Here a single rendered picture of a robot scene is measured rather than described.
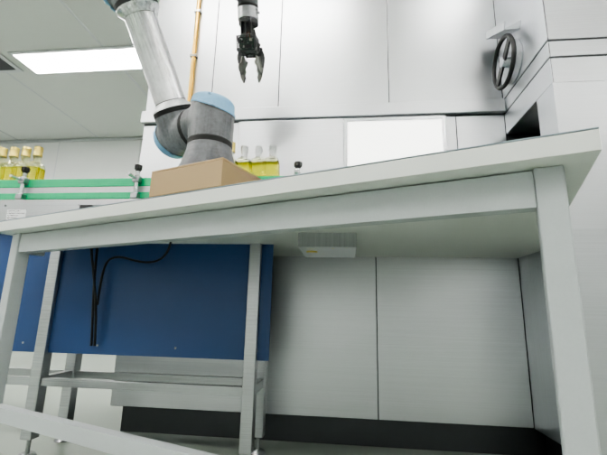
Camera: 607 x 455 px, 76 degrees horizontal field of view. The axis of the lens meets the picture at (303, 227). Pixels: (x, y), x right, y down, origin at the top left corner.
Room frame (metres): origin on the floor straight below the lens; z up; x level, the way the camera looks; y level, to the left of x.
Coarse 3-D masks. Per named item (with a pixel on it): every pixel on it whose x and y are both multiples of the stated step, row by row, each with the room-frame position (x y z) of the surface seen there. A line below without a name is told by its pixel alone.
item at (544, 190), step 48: (384, 192) 0.68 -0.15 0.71; (432, 192) 0.64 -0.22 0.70; (480, 192) 0.60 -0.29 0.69; (528, 192) 0.57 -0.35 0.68; (48, 240) 1.15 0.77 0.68; (96, 240) 1.05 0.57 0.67; (144, 240) 0.96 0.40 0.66; (576, 288) 0.55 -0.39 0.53; (0, 336) 1.22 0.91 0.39; (576, 336) 0.55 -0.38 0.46; (0, 384) 1.24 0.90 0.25; (576, 384) 0.55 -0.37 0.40; (48, 432) 1.09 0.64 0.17; (96, 432) 1.00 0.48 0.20; (576, 432) 0.56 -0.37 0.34
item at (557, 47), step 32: (512, 0) 1.33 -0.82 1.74; (544, 0) 1.13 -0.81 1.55; (576, 0) 1.11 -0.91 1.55; (512, 32) 1.35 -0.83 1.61; (544, 32) 1.14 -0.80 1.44; (576, 32) 1.12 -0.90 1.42; (544, 64) 1.17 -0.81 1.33; (576, 64) 1.12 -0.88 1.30; (512, 96) 1.41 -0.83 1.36; (512, 128) 1.45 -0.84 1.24
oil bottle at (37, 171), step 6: (36, 150) 1.56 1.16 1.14; (42, 150) 1.58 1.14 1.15; (36, 156) 1.56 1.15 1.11; (30, 162) 1.55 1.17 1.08; (36, 162) 1.55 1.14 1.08; (30, 168) 1.55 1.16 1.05; (36, 168) 1.55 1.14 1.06; (42, 168) 1.58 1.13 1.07; (30, 174) 1.55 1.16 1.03; (36, 174) 1.55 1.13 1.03; (42, 174) 1.58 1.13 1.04
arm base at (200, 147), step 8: (192, 136) 0.90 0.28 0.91; (200, 136) 0.89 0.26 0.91; (208, 136) 0.89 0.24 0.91; (216, 136) 0.89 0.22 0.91; (192, 144) 0.89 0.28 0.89; (200, 144) 0.89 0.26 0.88; (208, 144) 0.89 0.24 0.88; (216, 144) 0.89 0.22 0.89; (224, 144) 0.91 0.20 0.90; (192, 152) 0.88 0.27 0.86; (200, 152) 0.88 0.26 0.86; (208, 152) 0.88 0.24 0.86; (216, 152) 0.89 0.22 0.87; (224, 152) 0.90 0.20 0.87; (184, 160) 0.89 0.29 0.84; (192, 160) 0.87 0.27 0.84; (200, 160) 0.87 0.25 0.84; (232, 160) 0.93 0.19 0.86
